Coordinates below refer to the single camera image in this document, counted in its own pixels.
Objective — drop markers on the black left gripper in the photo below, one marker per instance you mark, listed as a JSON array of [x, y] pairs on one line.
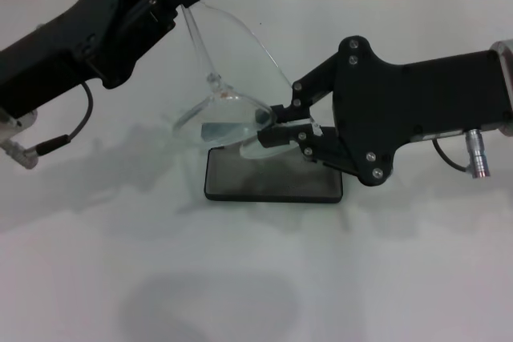
[[60, 53]]

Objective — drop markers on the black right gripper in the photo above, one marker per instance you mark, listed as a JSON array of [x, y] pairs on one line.
[[401, 97]]

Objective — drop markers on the black glasses case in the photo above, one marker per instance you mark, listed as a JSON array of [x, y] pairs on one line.
[[272, 182]]

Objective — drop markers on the clear white glasses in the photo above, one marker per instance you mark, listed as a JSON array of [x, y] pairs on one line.
[[218, 87]]

